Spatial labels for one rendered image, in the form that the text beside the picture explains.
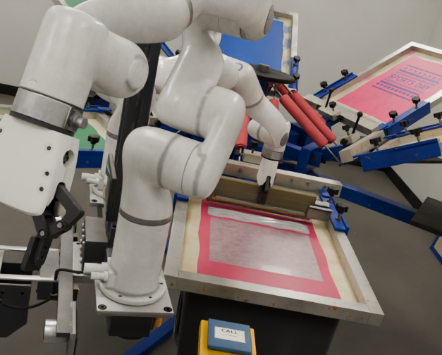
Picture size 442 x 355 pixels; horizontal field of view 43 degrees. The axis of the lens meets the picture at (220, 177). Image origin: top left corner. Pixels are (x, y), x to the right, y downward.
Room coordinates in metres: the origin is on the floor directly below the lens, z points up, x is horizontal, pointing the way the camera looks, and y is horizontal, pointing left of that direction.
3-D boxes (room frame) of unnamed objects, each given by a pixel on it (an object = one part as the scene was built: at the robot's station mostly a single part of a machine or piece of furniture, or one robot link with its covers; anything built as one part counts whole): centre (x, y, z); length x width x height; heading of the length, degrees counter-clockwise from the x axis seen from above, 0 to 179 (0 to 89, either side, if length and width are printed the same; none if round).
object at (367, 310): (1.64, -0.17, 0.97); 0.79 x 0.58 x 0.04; 5
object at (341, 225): (1.90, -0.43, 0.98); 0.30 x 0.05 x 0.07; 5
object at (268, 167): (1.84, -0.16, 1.12); 0.10 x 0.08 x 0.11; 5
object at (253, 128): (1.82, -0.12, 1.25); 0.15 x 0.10 x 0.11; 141
